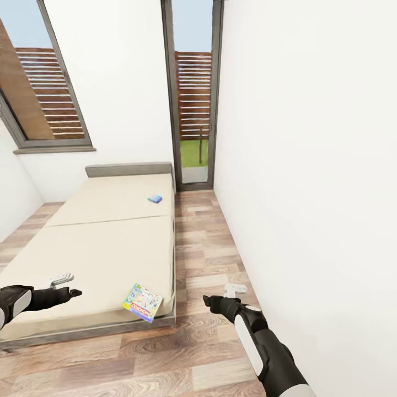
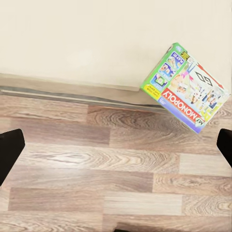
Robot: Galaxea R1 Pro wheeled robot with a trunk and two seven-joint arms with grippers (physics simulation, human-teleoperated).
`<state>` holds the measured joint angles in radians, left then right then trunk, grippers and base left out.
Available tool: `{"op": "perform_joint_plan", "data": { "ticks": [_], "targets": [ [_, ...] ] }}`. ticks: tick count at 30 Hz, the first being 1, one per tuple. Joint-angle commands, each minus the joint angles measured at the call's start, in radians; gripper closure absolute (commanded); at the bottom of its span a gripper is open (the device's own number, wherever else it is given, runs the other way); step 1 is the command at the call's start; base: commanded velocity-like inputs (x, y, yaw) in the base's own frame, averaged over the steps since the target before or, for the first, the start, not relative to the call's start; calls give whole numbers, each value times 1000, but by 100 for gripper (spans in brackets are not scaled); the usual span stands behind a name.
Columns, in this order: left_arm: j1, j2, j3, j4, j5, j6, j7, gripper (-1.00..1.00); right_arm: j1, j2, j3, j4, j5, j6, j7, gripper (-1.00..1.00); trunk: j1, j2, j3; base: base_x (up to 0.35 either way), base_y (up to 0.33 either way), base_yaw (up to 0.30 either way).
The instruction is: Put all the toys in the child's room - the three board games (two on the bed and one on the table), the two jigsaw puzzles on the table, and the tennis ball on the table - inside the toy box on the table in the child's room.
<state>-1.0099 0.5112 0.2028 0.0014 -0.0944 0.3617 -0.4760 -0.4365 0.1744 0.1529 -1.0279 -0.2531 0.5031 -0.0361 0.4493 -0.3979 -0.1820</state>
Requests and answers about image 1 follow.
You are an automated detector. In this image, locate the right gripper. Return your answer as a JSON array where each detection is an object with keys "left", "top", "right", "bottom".
[{"left": 203, "top": 295, "right": 241, "bottom": 320}]

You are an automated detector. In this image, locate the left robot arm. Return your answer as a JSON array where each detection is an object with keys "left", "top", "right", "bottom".
[{"left": 0, "top": 272, "right": 82, "bottom": 329}]

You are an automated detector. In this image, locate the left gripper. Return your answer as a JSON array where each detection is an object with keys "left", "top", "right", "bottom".
[{"left": 34, "top": 287, "right": 82, "bottom": 312}]

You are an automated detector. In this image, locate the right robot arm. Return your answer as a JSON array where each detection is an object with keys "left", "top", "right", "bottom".
[{"left": 203, "top": 283, "right": 317, "bottom": 397}]

